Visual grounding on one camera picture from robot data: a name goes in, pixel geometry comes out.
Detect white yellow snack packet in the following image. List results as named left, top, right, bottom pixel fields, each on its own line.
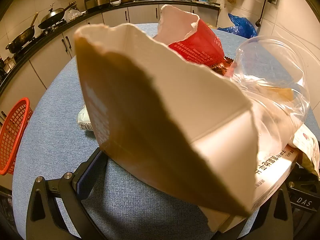
left=291, top=124, right=320, bottom=180

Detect torn red paper box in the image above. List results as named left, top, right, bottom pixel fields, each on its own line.
left=153, top=4, right=227, bottom=68

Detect white green tissue packet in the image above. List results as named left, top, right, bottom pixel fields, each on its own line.
left=77, top=106, right=94, bottom=132

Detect black wok with steel lid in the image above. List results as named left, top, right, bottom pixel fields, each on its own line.
left=37, top=1, right=77, bottom=30

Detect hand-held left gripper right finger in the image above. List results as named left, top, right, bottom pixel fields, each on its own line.
left=220, top=182, right=294, bottom=240

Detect blue tablecloth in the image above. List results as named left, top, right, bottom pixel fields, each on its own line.
left=12, top=23, right=320, bottom=240

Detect flat printed cardboard box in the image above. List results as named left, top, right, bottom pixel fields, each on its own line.
left=207, top=144, right=299, bottom=233

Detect red plastic basket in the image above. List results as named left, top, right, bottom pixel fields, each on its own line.
left=0, top=97, right=33, bottom=175

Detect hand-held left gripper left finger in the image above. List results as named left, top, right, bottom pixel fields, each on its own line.
left=26, top=147, right=108, bottom=240

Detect gas stove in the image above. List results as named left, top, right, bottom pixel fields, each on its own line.
left=35, top=22, right=68, bottom=39

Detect steel cooking pot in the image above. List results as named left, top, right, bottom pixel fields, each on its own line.
left=84, top=0, right=110, bottom=12

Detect black wall power cable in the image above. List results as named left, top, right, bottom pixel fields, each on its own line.
left=255, top=0, right=279, bottom=28

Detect black kitchen counter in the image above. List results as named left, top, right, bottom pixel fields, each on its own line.
left=0, top=0, right=222, bottom=93

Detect shiny red foil wrapper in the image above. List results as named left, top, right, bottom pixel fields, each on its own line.
left=209, top=56, right=234, bottom=77

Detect open black wok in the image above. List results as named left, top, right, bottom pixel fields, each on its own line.
left=5, top=12, right=39, bottom=54

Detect clear bag on counter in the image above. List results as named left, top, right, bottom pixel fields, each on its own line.
left=65, top=9, right=82, bottom=22

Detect clear plastic container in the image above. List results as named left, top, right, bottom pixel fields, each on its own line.
left=224, top=36, right=310, bottom=153

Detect blue plastic bag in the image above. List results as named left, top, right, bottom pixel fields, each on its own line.
left=217, top=13, right=257, bottom=39

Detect grey base cabinets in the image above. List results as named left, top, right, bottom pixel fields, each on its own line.
left=0, top=4, right=220, bottom=120

